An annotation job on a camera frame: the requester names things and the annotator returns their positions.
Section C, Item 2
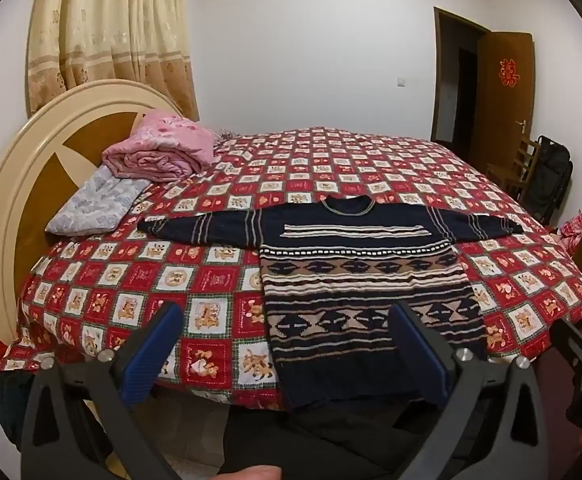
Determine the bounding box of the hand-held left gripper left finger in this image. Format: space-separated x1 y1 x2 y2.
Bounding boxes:
20 301 187 480

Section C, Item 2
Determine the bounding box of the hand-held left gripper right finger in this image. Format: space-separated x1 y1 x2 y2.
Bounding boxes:
388 301 564 480

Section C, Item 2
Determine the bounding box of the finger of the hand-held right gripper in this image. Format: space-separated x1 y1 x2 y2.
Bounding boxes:
548 317 582 378

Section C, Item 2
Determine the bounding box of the navy patterned knit sweater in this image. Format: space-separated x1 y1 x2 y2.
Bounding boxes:
137 195 524 411

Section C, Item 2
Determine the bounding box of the person's left hand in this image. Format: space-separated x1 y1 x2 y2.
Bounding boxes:
219 465 285 480

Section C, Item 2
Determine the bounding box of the red checkered printed blanket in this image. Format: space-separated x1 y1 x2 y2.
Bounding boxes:
0 126 582 411

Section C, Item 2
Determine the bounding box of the red checked bag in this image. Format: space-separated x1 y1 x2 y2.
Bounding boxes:
558 212 582 253

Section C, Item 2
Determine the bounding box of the black bag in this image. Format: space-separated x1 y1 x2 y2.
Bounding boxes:
525 135 573 226

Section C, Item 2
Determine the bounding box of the pale floral pillow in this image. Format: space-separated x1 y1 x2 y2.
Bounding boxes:
46 164 151 237

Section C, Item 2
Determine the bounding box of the wooden chair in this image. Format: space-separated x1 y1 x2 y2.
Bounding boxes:
486 134 542 201

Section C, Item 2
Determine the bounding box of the pink folded quilt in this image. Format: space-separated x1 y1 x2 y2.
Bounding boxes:
102 109 218 181

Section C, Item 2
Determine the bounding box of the cream wooden bed headboard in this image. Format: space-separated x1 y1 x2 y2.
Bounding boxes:
0 80 184 346

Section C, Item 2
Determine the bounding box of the brown wooden door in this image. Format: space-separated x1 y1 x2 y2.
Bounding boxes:
476 31 536 181

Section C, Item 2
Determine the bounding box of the red paper door decoration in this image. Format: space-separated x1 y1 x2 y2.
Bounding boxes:
498 58 518 87

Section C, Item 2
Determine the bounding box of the beige patterned curtain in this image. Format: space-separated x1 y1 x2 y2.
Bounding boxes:
25 0 200 120

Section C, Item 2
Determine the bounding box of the dark door frame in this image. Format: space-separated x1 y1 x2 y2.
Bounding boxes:
431 6 487 146

